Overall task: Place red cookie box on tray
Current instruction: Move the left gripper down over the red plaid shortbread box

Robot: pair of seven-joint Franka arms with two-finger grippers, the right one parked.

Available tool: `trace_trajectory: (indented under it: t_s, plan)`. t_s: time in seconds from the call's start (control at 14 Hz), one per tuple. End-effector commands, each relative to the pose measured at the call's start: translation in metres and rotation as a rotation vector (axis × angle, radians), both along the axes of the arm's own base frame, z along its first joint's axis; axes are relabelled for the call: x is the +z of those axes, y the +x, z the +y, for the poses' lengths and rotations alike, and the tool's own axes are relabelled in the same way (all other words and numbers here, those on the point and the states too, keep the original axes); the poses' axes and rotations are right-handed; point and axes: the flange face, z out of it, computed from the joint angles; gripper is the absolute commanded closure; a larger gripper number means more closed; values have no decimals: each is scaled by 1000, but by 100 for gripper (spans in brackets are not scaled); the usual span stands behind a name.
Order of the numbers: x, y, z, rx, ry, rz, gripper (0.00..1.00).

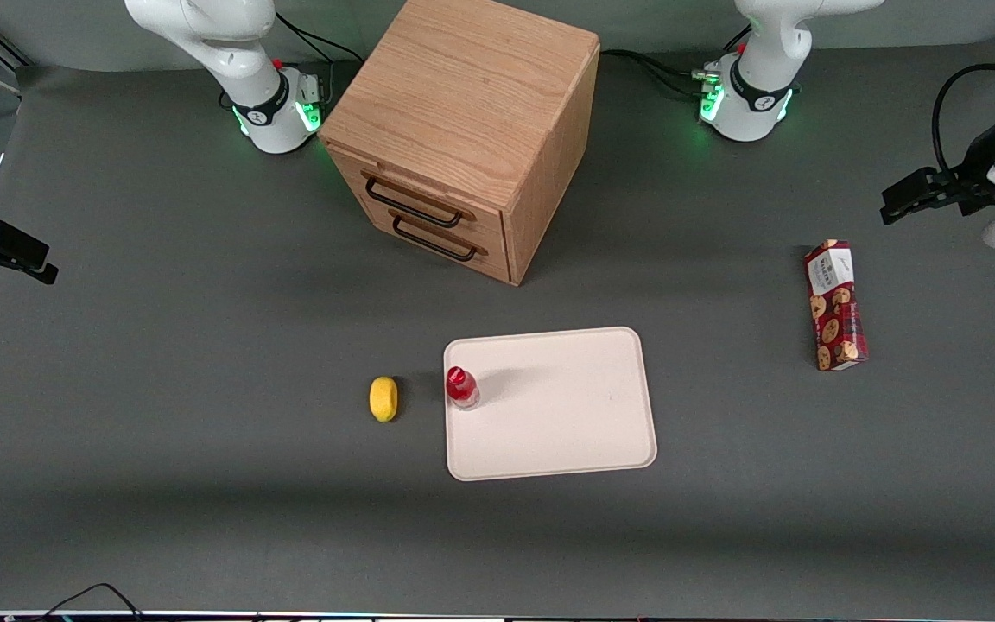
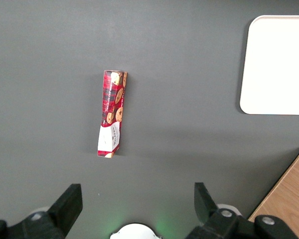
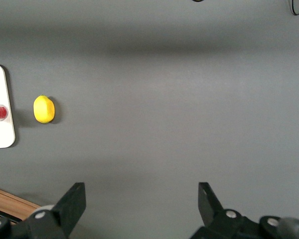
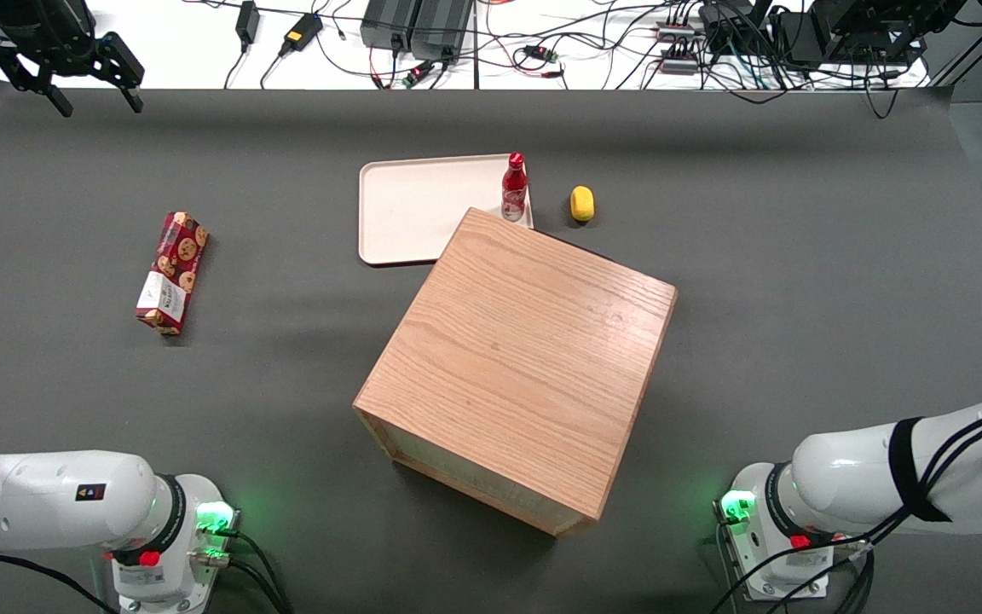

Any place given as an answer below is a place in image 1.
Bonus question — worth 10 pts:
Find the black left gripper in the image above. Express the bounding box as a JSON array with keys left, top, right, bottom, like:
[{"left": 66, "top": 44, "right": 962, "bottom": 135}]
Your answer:
[{"left": 880, "top": 115, "right": 995, "bottom": 226}]

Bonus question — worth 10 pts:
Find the yellow lemon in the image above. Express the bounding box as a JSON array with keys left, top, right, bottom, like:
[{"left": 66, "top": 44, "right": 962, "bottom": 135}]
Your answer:
[{"left": 369, "top": 376, "right": 400, "bottom": 423}]

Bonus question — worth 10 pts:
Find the black metal drawer handle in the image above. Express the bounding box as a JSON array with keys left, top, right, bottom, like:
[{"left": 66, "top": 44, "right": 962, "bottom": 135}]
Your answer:
[
  {"left": 390, "top": 215, "right": 479, "bottom": 263},
  {"left": 364, "top": 176, "right": 465, "bottom": 231}
]

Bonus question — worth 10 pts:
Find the beige plastic tray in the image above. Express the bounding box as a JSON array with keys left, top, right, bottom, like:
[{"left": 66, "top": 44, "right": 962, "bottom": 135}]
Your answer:
[{"left": 443, "top": 326, "right": 659, "bottom": 482}]

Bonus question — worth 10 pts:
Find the red cookie box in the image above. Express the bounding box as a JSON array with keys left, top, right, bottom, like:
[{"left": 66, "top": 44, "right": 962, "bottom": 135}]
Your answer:
[{"left": 802, "top": 239, "right": 870, "bottom": 372}]

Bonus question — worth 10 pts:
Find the wooden drawer cabinet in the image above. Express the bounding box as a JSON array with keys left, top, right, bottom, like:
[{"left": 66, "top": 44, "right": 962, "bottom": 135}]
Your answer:
[{"left": 318, "top": 0, "right": 602, "bottom": 287}]

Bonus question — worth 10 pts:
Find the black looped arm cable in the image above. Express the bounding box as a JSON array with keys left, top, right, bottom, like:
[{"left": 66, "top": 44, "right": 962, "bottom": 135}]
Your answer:
[{"left": 932, "top": 62, "right": 995, "bottom": 174}]

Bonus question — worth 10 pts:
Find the small red-capped bottle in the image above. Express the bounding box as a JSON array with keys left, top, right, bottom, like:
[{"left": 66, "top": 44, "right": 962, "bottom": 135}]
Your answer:
[{"left": 446, "top": 365, "right": 481, "bottom": 411}]

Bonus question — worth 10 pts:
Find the thin black cable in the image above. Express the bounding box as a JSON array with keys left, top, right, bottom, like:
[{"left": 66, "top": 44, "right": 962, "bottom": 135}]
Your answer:
[{"left": 38, "top": 582, "right": 146, "bottom": 619}]

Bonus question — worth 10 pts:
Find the wooden drawer front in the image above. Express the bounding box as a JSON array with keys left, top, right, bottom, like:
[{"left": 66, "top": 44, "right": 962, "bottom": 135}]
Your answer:
[
  {"left": 358, "top": 200, "right": 511, "bottom": 284},
  {"left": 331, "top": 149, "right": 509, "bottom": 253}
]

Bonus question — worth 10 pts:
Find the black cable bundle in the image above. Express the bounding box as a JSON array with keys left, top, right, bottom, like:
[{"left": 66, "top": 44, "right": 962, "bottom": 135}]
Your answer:
[
  {"left": 219, "top": 12, "right": 364, "bottom": 111},
  {"left": 599, "top": 24, "right": 753, "bottom": 100}
]

